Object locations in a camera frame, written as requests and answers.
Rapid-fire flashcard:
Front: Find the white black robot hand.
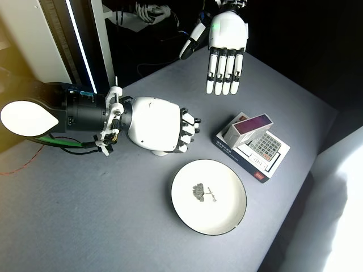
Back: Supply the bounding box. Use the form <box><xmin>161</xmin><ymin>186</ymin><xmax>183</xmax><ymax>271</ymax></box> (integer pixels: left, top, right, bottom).
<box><xmin>127</xmin><ymin>96</ymin><xmax>202</xmax><ymax>155</ymax></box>
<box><xmin>179</xmin><ymin>10</ymin><xmax>250</xmax><ymax>96</ymax></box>

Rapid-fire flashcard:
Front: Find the maroon-topped small box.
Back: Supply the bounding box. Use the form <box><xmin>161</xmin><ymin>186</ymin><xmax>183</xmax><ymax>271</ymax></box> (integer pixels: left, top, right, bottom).
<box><xmin>223</xmin><ymin>113</ymin><xmax>275</xmax><ymax>150</ymax></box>

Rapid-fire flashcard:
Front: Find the spare white robot hand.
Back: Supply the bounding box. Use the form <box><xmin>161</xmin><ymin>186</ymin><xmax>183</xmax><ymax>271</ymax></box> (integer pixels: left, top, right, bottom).
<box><xmin>134</xmin><ymin>1</ymin><xmax>172</xmax><ymax>24</ymax></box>

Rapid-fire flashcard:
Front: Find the white plate with leaf print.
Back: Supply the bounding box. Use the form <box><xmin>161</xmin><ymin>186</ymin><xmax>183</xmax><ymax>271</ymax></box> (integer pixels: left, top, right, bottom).
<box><xmin>171</xmin><ymin>159</ymin><xmax>247</xmax><ymax>236</ymax></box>

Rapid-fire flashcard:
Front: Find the calculator box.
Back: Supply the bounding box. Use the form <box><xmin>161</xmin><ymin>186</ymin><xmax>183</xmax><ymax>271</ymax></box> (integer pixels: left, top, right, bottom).
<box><xmin>212</xmin><ymin>111</ymin><xmax>292</xmax><ymax>184</ymax></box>

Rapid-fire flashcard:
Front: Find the white sheet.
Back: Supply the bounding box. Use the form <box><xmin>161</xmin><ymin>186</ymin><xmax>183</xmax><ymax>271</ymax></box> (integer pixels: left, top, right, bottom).
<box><xmin>103</xmin><ymin>11</ymin><xmax>151</xmax><ymax>33</ymax></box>

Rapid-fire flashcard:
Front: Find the grey table cloth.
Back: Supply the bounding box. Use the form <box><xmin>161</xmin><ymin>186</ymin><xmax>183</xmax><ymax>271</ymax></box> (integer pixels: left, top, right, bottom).
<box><xmin>0</xmin><ymin>46</ymin><xmax>363</xmax><ymax>272</ymax></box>

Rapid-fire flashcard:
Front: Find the white cabinet with light strip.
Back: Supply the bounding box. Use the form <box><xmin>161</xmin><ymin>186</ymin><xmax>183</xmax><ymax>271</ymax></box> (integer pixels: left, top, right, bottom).
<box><xmin>0</xmin><ymin>0</ymin><xmax>116</xmax><ymax>94</ymax></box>

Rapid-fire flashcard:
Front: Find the black cable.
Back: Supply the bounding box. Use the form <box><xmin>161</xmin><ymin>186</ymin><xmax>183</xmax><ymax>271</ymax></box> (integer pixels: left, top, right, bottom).
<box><xmin>137</xmin><ymin>30</ymin><xmax>190</xmax><ymax>79</ymax></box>

